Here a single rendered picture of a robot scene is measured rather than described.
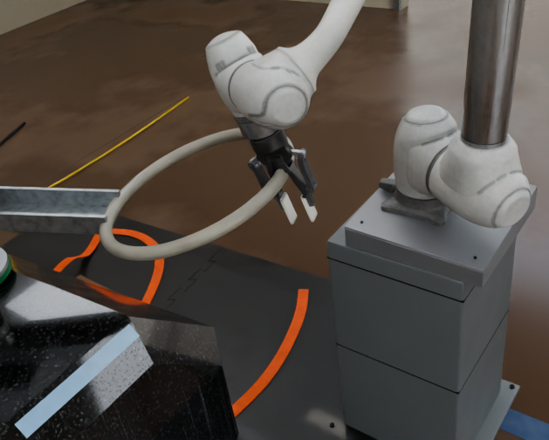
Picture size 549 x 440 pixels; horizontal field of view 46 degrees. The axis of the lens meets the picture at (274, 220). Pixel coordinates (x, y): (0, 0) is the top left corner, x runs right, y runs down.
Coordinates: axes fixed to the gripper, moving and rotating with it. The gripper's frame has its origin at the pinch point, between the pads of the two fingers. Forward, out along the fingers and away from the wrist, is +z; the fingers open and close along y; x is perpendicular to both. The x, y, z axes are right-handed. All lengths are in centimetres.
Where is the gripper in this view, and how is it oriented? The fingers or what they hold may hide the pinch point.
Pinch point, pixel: (298, 208)
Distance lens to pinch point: 145.3
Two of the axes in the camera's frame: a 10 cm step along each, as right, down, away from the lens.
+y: -8.7, 1.1, 4.8
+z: 3.7, 7.8, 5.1
